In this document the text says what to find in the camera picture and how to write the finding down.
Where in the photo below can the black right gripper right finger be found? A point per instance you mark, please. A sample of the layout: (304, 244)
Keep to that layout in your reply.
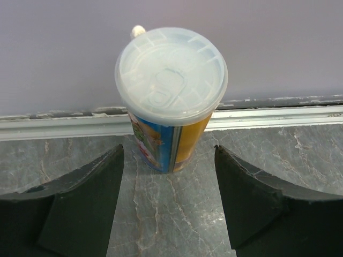
(269, 216)

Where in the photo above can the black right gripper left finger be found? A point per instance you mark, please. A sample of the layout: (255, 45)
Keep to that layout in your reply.
(68, 216)

